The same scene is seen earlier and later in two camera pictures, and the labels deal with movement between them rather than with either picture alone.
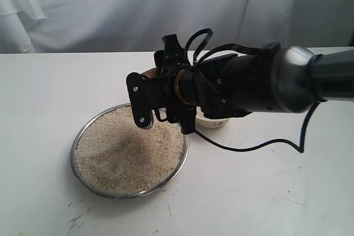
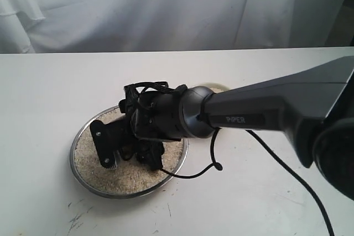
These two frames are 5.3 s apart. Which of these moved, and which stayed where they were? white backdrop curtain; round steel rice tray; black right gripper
Moved: black right gripper
Stayed: round steel rice tray; white backdrop curtain
